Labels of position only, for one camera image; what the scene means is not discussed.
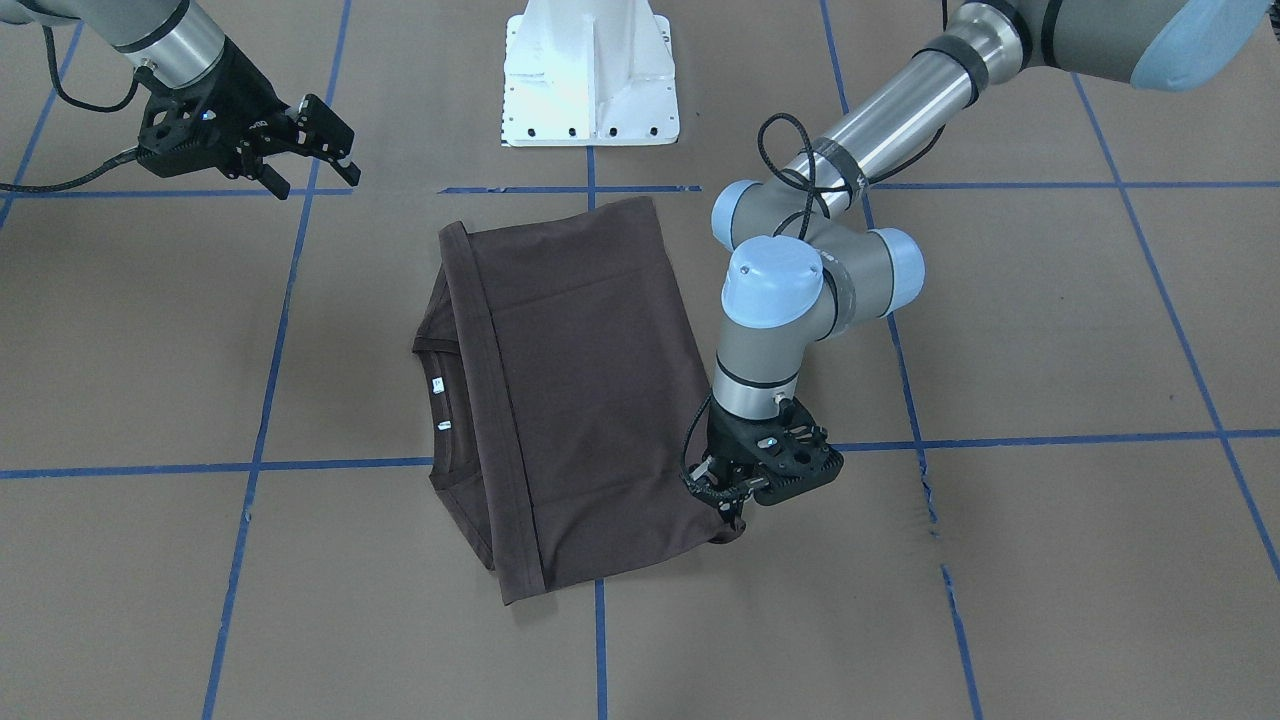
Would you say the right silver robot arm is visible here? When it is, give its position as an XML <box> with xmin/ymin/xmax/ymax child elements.
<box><xmin>3</xmin><ymin>1</ymin><xmax>361</xmax><ymax>200</ymax></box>

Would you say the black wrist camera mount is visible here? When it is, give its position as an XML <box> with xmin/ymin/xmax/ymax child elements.
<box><xmin>748</xmin><ymin>398</ymin><xmax>845</xmax><ymax>506</ymax></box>

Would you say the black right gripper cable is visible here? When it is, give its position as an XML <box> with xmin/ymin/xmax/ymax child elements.
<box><xmin>0</xmin><ymin>26</ymin><xmax>146</xmax><ymax>193</ymax></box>

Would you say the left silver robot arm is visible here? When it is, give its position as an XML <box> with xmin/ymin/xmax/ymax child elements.
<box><xmin>682</xmin><ymin>1</ymin><xmax>1277</xmax><ymax>530</ymax></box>

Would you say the dark brown t-shirt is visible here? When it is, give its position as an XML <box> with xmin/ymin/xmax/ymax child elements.
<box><xmin>412</xmin><ymin>196</ymin><xmax>739</xmax><ymax>605</ymax></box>

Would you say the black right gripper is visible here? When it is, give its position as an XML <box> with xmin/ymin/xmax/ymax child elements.
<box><xmin>134</xmin><ymin>41</ymin><xmax>362</xmax><ymax>201</ymax></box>

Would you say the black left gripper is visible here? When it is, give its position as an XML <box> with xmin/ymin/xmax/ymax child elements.
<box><xmin>685</xmin><ymin>395</ymin><xmax>764</xmax><ymax>536</ymax></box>

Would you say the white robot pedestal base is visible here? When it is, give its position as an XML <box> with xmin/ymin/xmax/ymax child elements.
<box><xmin>500</xmin><ymin>1</ymin><xmax>681</xmax><ymax>147</ymax></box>

